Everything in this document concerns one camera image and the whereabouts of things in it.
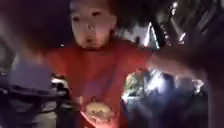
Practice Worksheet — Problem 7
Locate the person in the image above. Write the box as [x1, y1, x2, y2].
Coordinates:
[0, 0, 224, 128]

